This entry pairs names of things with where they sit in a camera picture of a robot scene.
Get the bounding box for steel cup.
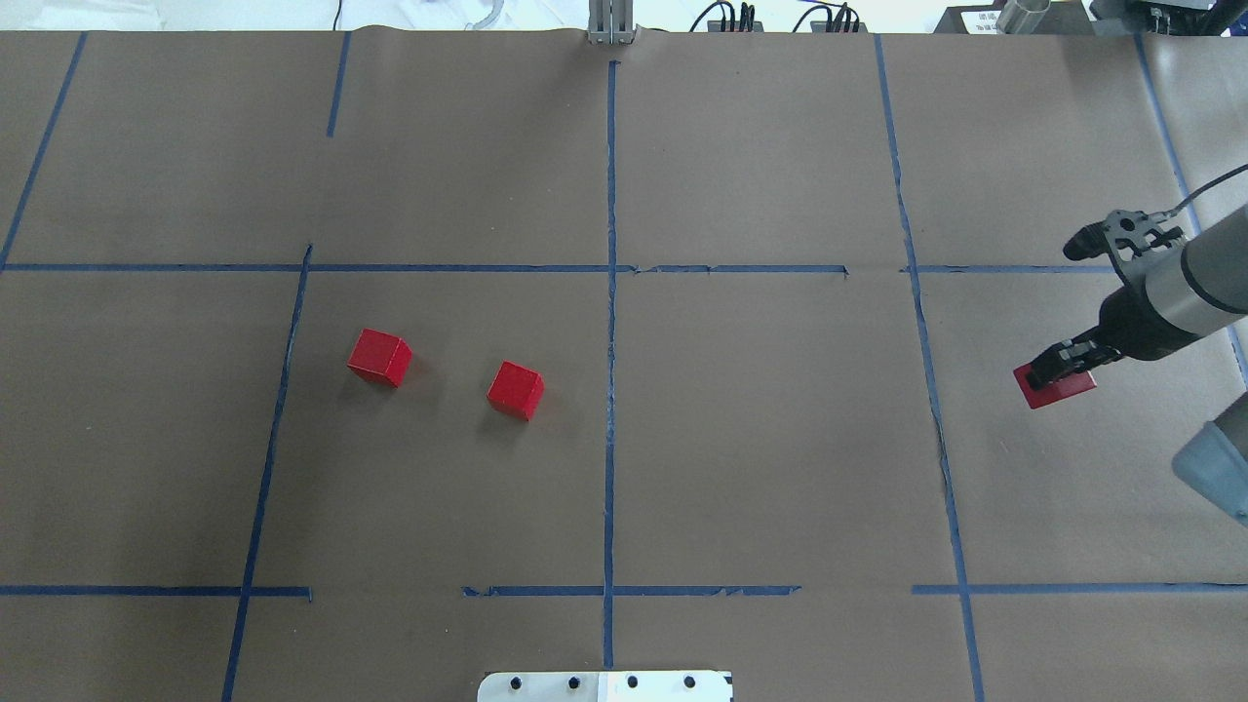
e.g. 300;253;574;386
995;0;1052;35

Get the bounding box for white camera pillar with base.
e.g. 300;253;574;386
475;670;735;701

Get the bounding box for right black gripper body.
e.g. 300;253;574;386
1085;286;1198;363

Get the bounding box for red block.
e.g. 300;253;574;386
1013;363;1098;410

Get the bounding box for aluminium frame post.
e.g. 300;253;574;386
587;0;636;46

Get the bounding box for red block one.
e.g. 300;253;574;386
346;329;413;388
487;360;545;422

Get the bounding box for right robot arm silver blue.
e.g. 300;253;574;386
1013;210;1247;408

